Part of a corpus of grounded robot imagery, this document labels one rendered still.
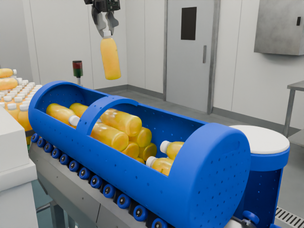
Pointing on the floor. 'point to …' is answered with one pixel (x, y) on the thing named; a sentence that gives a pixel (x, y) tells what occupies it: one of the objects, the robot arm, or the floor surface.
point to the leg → (57, 215)
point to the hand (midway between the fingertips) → (106, 32)
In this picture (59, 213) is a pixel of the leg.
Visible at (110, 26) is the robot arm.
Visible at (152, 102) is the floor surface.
